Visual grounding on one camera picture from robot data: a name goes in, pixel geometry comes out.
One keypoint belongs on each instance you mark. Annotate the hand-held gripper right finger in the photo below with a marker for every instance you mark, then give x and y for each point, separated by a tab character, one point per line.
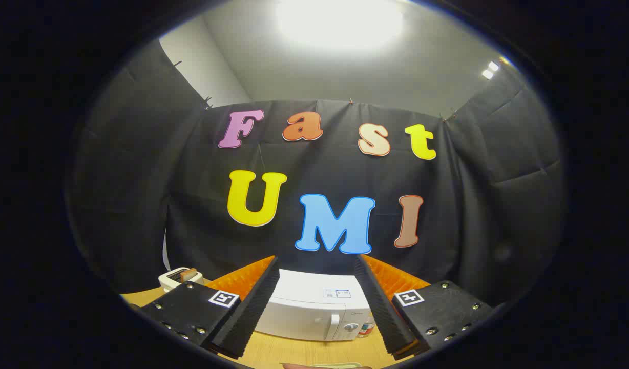
383	312

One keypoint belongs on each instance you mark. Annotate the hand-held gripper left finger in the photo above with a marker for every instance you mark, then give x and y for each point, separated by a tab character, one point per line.
253	312

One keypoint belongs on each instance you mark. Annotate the white microwave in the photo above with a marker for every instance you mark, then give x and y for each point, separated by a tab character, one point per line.
304	307

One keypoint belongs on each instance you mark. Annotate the clear bottle with red label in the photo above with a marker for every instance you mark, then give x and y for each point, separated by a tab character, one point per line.
367	325

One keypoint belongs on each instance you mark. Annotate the white rectangular plate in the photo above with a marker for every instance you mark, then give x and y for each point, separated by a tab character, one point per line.
340	365

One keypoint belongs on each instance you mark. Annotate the toast slice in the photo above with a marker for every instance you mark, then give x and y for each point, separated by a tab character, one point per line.
188	274

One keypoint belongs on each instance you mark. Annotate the white toaster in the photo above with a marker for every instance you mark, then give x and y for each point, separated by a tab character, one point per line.
166	281

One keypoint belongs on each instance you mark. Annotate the small ceiling spotlight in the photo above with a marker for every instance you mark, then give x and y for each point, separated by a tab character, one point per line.
489	70

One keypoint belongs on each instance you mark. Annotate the bright ceiling light panel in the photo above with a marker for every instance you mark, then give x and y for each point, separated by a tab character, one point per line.
340	23

